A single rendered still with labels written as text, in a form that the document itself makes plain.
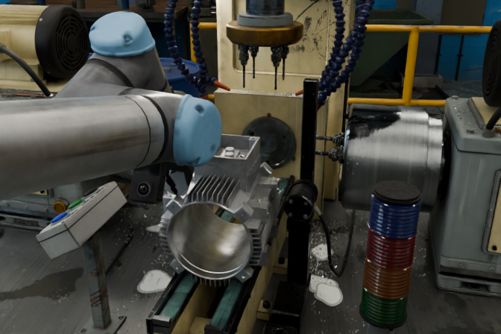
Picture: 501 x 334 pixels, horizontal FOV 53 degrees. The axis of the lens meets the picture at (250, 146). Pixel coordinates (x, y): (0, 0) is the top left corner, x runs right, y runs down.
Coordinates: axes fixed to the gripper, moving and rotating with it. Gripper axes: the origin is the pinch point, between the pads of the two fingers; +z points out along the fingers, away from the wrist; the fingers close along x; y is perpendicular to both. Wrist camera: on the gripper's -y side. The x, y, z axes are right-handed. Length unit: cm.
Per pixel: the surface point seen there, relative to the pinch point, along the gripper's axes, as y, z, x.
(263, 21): 44.1, -3.5, -7.0
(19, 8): 45, -4, 55
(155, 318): -19.7, 7.3, -0.5
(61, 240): -12.9, -2.4, 15.8
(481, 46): 463, 351, -148
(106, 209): -3.7, 2.3, 13.3
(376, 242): -12.2, -14.0, -34.0
